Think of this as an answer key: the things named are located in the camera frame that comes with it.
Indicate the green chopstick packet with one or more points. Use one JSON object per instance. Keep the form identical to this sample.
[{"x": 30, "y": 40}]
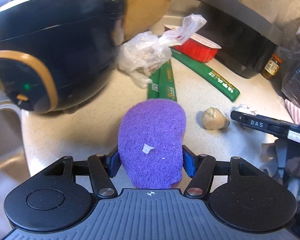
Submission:
[
  {"x": 208, "y": 74},
  {"x": 162, "y": 86}
]

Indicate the black box appliance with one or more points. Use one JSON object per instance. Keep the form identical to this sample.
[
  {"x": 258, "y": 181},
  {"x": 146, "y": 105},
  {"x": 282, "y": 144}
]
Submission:
[{"x": 246, "y": 38}]

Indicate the red rectangular food tray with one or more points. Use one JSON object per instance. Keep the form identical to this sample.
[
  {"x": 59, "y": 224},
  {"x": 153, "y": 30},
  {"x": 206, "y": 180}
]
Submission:
[{"x": 199, "y": 48}]

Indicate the glass sauce jar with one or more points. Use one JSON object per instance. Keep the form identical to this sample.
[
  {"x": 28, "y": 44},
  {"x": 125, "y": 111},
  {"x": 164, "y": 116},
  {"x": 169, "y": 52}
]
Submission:
[{"x": 272, "y": 67}]

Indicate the purple pink sponge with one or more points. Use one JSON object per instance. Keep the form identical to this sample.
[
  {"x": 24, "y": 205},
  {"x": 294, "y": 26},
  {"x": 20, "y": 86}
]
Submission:
[{"x": 150, "y": 143}]

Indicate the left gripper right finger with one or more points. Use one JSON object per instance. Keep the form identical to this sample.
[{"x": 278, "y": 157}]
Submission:
[{"x": 200, "y": 169}]

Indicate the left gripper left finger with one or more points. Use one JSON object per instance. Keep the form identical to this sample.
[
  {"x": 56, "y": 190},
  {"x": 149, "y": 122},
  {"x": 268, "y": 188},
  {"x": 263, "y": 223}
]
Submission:
[{"x": 103, "y": 167}]

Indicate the dark blue rice cooker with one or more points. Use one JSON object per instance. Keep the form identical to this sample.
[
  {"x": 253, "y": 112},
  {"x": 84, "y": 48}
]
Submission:
[{"x": 56, "y": 54}]

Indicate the black plastic bag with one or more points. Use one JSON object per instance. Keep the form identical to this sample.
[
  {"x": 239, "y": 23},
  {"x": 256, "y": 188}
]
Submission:
[{"x": 291, "y": 80}]

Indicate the knotted clear plastic bag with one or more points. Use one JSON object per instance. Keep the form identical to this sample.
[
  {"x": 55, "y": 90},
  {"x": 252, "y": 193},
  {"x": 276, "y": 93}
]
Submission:
[{"x": 144, "y": 54}]

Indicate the pink striped towel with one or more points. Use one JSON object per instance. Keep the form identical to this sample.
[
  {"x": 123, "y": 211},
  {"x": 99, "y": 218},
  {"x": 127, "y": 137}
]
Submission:
[{"x": 294, "y": 111}]

